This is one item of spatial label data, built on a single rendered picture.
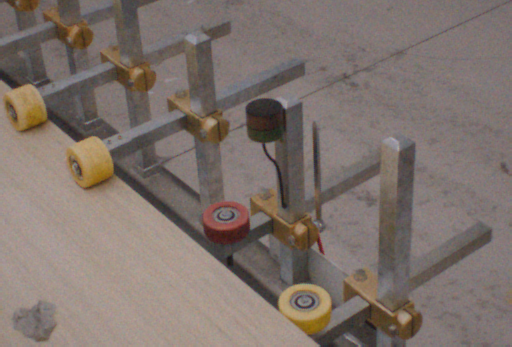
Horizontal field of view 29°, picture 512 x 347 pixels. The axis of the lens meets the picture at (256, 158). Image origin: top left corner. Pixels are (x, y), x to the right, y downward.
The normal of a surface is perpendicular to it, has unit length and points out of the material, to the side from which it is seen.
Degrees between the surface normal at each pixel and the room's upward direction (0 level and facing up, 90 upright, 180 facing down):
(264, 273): 0
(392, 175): 90
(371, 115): 0
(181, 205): 0
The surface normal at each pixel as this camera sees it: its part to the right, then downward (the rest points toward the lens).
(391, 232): -0.79, 0.39
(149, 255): -0.05, -0.82
